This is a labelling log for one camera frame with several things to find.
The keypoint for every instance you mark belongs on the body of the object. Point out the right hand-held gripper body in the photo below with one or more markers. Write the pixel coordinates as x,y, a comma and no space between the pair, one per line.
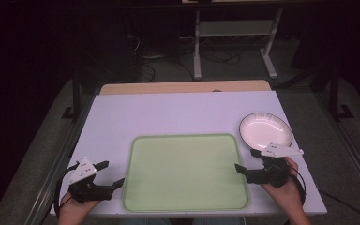
272,175

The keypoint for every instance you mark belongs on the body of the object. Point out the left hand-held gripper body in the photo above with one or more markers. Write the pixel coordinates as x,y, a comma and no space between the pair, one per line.
84,190

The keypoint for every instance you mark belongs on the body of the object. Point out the white plate with dark rim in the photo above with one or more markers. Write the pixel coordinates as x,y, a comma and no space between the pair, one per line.
264,129

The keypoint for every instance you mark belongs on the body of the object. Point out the person's left hand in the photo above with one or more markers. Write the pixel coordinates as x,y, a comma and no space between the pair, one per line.
72,211

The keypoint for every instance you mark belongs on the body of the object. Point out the person's right hand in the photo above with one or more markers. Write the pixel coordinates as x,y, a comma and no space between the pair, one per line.
286,197

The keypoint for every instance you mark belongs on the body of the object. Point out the light green tray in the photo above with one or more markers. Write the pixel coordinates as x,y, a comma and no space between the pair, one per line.
184,175

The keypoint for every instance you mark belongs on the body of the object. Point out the black metal stand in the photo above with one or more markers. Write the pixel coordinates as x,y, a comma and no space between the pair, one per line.
336,93
76,97

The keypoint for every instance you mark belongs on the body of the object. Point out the wooden table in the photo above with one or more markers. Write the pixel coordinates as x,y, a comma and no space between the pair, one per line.
184,86

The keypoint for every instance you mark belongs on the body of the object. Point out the aluminium rail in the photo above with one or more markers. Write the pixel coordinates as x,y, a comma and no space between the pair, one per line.
54,175
350,143

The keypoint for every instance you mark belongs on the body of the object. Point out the white metal desk frame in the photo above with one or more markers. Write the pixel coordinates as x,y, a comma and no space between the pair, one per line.
234,28

